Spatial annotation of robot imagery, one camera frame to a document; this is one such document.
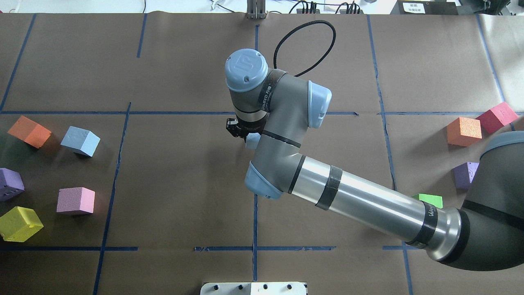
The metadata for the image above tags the light blue block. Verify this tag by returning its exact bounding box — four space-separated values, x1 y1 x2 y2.
61 126 100 157
245 133 261 150

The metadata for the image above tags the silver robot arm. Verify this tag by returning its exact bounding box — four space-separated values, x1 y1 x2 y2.
225 48 524 271

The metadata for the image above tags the green block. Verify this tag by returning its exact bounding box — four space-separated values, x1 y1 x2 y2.
412 193 443 209

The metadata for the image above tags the light pink block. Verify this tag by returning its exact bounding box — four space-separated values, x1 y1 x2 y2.
56 187 96 215

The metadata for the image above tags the black power box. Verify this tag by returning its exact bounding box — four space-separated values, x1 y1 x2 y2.
390 0 458 15

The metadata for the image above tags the near orange block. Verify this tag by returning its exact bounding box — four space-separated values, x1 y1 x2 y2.
446 116 483 147

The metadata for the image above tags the orange block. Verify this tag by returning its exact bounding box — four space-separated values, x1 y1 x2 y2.
446 116 483 147
7 116 51 149

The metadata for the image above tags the near purple block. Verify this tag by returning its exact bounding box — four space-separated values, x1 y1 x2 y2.
452 162 479 190

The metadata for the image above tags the purple block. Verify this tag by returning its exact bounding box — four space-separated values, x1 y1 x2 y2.
452 162 479 190
0 168 25 202

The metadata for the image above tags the right dark pink block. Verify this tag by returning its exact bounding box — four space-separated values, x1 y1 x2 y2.
477 102 518 134

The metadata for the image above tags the far orange block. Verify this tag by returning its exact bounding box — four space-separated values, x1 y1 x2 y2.
7 116 51 149

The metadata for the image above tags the far purple block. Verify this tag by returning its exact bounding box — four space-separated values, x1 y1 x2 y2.
0 168 25 202

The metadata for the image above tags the yellow block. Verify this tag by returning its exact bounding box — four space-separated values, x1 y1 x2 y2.
0 206 44 243

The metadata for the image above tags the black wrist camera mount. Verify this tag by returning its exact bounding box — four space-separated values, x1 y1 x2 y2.
225 118 250 142

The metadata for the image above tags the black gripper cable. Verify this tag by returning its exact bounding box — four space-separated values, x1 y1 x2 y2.
273 20 337 77

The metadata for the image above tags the aluminium frame post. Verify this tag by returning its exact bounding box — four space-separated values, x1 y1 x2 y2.
246 0 267 19

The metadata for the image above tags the white pole base plate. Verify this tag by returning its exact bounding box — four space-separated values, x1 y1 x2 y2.
200 281 308 295

